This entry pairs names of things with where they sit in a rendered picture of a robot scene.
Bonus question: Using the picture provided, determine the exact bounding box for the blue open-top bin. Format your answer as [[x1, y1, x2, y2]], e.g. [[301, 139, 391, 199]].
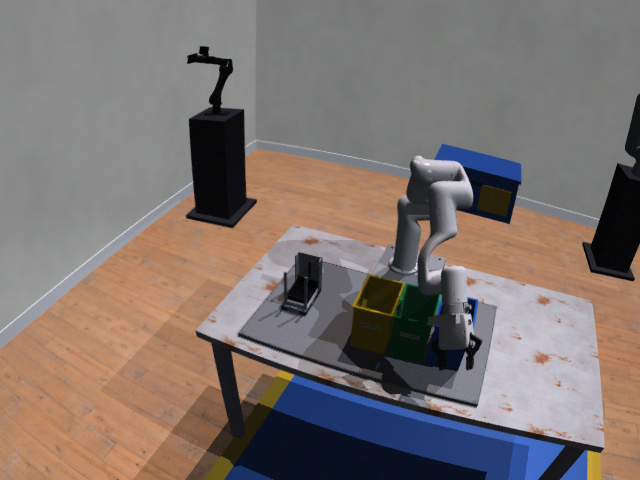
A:
[[425, 297, 478, 371]]

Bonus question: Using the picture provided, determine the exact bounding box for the yellow open-top bin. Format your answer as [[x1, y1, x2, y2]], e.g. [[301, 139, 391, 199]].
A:
[[350, 275, 405, 354]]

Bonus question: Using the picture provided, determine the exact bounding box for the green bin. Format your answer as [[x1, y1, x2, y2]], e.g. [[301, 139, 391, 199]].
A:
[[387, 284, 441, 363]]

